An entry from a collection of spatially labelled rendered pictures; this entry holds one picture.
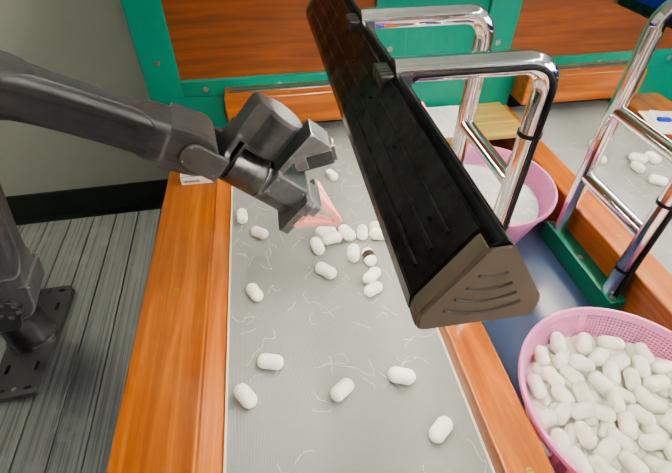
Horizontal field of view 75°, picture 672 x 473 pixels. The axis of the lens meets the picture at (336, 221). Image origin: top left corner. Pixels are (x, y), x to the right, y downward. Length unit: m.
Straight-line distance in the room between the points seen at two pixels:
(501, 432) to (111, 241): 0.76
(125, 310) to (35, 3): 1.26
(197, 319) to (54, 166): 1.58
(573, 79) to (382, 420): 0.89
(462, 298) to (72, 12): 1.70
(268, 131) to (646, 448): 0.59
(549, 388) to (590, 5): 0.85
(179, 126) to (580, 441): 0.60
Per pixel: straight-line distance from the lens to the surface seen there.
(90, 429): 0.74
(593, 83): 1.23
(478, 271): 0.25
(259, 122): 0.56
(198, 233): 0.77
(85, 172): 2.14
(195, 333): 0.64
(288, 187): 0.60
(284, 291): 0.69
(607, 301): 0.83
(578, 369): 0.70
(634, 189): 1.06
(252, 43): 1.00
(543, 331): 0.69
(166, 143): 0.55
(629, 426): 0.67
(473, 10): 0.59
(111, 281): 0.89
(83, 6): 1.82
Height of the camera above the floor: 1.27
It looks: 42 degrees down
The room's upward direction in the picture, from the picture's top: straight up
